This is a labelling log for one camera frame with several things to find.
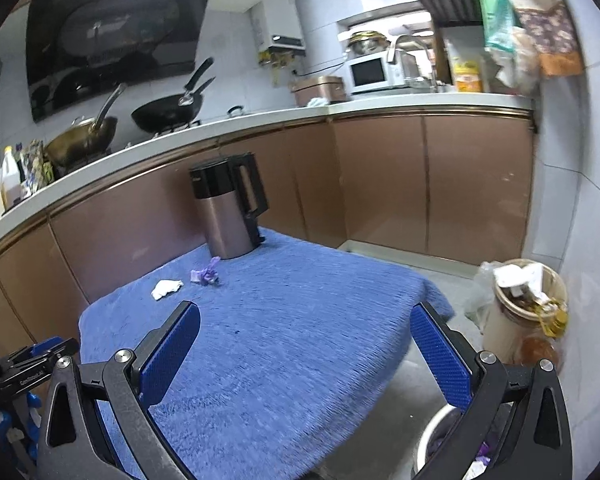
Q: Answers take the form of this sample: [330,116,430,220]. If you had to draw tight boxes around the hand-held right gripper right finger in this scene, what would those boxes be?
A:
[410,302,573,480]

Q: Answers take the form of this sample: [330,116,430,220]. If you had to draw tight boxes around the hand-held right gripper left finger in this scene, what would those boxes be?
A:
[36,301,202,480]

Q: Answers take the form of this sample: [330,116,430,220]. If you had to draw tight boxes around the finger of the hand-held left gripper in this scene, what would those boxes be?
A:
[1,345,57,369]
[29,336,80,359]

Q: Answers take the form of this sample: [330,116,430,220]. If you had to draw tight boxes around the white tissue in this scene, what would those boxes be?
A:
[151,279,185,302]

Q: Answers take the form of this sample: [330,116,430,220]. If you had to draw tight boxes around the white plastic trash bin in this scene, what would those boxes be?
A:
[415,402,511,480]

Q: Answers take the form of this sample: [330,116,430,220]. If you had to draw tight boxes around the small purple wrapper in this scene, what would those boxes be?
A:
[190,256,222,287]

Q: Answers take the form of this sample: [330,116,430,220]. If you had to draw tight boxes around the person's left hand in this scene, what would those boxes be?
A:
[0,392,43,443]

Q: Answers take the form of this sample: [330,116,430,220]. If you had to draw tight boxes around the cream bucket with waste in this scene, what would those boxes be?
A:
[480,258,568,366]

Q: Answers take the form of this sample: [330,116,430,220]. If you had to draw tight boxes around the clear plastic bag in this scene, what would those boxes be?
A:
[462,262,501,331]

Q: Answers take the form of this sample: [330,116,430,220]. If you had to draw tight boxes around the blue tablecloth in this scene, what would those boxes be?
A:
[78,227,456,480]

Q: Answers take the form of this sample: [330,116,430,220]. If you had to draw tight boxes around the yellow oil bottle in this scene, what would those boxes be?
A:
[540,300,568,341]

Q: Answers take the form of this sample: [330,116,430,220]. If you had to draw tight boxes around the white plastic bottle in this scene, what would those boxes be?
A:
[0,146,26,211]

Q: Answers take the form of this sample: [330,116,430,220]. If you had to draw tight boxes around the patterned packet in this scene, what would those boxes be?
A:
[20,140,56,188]

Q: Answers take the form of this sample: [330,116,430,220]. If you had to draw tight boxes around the brown kitchen cabinet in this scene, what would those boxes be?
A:
[0,91,538,361]

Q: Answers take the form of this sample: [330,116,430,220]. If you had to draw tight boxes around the golden wok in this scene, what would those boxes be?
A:
[45,85,128,168]

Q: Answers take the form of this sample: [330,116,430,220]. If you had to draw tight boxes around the black frying pan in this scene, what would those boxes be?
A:
[130,57,216,136]

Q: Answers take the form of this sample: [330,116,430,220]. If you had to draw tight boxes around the yellow package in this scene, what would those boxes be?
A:
[452,57,483,93]

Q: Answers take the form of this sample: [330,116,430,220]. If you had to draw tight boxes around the white microwave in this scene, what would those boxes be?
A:
[347,52,421,95]

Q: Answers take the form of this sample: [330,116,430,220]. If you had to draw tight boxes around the brown box on counter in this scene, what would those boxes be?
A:
[291,76,351,107]

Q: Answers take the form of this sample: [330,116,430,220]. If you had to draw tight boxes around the black range hood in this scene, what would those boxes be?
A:
[25,0,216,123]

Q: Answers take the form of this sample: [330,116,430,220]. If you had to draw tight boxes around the steel faucet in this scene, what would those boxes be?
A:
[387,35,433,86]

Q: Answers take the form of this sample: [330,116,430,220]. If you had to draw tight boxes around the steel pot with lid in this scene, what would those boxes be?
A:
[347,30,391,56]

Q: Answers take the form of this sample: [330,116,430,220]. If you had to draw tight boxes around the green bag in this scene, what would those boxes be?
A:
[477,0,521,53]

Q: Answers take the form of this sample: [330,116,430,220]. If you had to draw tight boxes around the white water heater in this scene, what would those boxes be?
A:
[252,0,306,53]

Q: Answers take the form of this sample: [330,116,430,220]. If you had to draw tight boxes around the floral cloth bag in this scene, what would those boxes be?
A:
[495,0,586,77]

